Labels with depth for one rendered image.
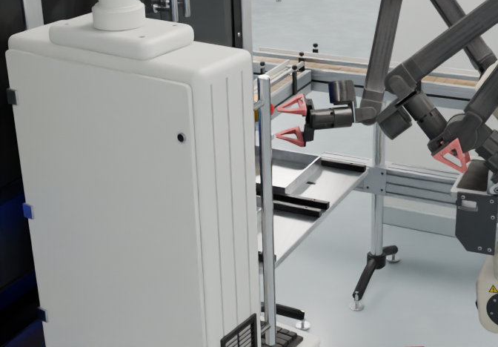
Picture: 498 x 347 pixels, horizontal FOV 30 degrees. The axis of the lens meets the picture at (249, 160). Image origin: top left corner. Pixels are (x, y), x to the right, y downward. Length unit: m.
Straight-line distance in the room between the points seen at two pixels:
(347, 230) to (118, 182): 2.74
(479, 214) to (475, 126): 0.31
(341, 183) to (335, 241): 1.58
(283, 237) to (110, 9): 0.96
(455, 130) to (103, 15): 0.85
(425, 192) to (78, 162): 2.09
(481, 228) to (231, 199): 0.83
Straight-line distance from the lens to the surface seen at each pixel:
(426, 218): 4.42
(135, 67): 1.68
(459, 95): 3.50
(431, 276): 4.09
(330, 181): 2.79
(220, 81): 1.64
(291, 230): 2.50
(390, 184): 3.74
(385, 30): 2.54
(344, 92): 2.51
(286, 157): 2.93
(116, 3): 1.74
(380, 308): 3.84
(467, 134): 2.14
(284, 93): 3.46
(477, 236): 2.39
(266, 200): 1.86
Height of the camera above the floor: 2.02
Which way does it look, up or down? 23 degrees down
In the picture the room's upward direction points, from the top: 2 degrees counter-clockwise
